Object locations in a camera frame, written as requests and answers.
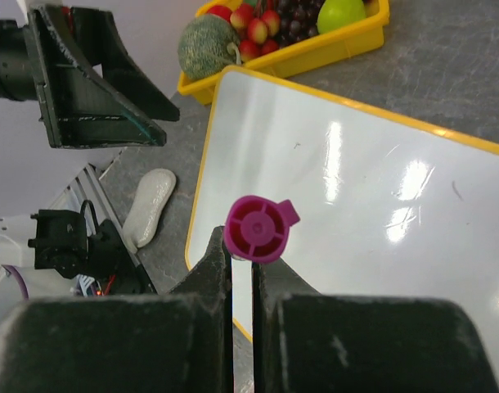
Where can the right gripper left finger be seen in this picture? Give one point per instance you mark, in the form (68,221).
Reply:
(180,341)

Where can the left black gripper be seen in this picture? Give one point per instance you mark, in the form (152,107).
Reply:
(90,92)

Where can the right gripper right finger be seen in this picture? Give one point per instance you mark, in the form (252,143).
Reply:
(305,341)

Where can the purple whiteboard marker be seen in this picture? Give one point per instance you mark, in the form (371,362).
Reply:
(257,229)

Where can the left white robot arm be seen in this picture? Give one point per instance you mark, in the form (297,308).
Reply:
(75,243)

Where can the white whiteboard eraser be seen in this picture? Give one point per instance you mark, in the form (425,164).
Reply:
(152,194)

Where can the yellow-framed whiteboard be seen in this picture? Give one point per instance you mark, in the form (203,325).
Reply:
(388,205)

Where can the green netted melon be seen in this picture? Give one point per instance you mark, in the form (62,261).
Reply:
(207,45)

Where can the red apple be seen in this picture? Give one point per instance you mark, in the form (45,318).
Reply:
(220,11)

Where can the red cherry bunch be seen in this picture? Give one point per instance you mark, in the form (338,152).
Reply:
(258,24)

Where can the dark purple grape bunch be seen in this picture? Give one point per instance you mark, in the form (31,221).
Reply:
(298,20)

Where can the light green apple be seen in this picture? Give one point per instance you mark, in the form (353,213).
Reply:
(335,14)

